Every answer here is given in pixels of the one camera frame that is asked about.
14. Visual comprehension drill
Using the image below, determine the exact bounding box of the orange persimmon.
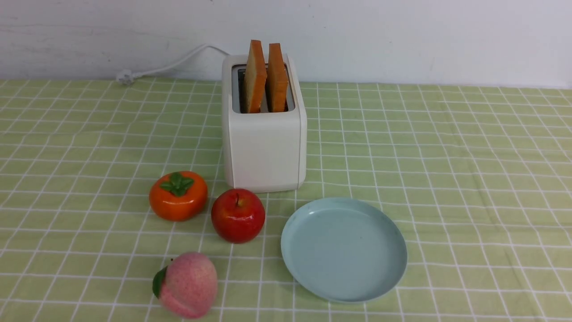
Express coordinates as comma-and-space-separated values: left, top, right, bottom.
148, 171, 209, 222

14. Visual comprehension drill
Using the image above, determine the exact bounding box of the white power cable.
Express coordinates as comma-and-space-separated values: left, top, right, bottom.
116, 43, 230, 85

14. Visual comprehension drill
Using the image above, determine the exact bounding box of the white two-slot toaster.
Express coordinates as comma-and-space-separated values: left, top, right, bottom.
221, 55, 308, 192

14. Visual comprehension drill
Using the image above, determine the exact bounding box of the pink peach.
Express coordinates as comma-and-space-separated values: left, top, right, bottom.
152, 251, 218, 319

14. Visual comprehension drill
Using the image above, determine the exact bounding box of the toast slice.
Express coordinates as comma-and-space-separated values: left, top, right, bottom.
267, 43, 288, 112
243, 39, 266, 113

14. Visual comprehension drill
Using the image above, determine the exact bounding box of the light blue plate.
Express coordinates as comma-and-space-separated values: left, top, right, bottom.
280, 197, 408, 304

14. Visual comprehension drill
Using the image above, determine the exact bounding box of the red apple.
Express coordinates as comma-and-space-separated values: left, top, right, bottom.
211, 188, 266, 243

